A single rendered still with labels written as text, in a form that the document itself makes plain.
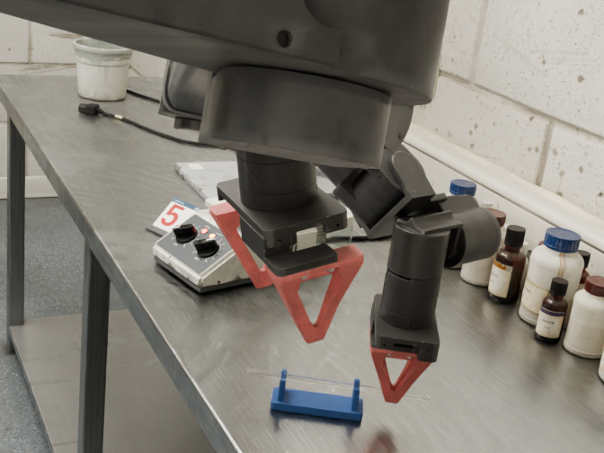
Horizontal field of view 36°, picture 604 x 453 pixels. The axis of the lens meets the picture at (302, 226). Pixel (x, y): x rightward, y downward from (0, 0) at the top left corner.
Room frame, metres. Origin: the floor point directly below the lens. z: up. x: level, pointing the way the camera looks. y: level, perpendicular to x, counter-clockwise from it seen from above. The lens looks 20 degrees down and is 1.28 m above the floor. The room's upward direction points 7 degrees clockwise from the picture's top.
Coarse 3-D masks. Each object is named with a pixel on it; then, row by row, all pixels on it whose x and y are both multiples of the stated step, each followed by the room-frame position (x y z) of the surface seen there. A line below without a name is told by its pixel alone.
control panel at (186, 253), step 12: (192, 216) 1.25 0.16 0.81; (204, 228) 1.22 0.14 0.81; (216, 228) 1.21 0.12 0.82; (168, 240) 1.21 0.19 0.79; (192, 240) 1.20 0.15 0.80; (168, 252) 1.19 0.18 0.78; (180, 252) 1.18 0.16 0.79; (192, 252) 1.18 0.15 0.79; (192, 264) 1.15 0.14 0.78; (204, 264) 1.14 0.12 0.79
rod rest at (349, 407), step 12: (276, 396) 0.87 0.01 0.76; (288, 396) 0.88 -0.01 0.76; (300, 396) 0.88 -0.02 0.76; (312, 396) 0.88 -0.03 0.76; (324, 396) 0.89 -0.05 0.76; (336, 396) 0.89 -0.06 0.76; (348, 396) 0.89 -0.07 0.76; (276, 408) 0.86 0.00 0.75; (288, 408) 0.86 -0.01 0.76; (300, 408) 0.86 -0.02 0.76; (312, 408) 0.86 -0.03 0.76; (324, 408) 0.86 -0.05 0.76; (336, 408) 0.86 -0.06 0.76; (348, 408) 0.87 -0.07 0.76; (360, 408) 0.87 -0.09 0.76; (360, 420) 0.86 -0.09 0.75
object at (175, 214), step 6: (174, 204) 1.37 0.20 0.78; (168, 210) 1.37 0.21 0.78; (174, 210) 1.36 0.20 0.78; (180, 210) 1.36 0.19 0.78; (186, 210) 1.36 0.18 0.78; (192, 210) 1.35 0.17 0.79; (162, 216) 1.36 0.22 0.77; (168, 216) 1.36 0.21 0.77; (174, 216) 1.35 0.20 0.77; (180, 216) 1.35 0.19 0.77; (186, 216) 1.35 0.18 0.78; (156, 222) 1.35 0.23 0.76; (162, 222) 1.35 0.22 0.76; (168, 222) 1.35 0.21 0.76; (174, 222) 1.34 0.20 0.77; (180, 222) 1.34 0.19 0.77
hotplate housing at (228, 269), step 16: (304, 240) 1.23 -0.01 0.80; (160, 256) 1.20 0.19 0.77; (224, 256) 1.15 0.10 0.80; (256, 256) 1.18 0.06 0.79; (176, 272) 1.17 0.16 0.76; (192, 272) 1.14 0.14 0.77; (208, 272) 1.13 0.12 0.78; (224, 272) 1.15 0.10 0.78; (240, 272) 1.16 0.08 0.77; (208, 288) 1.13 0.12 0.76
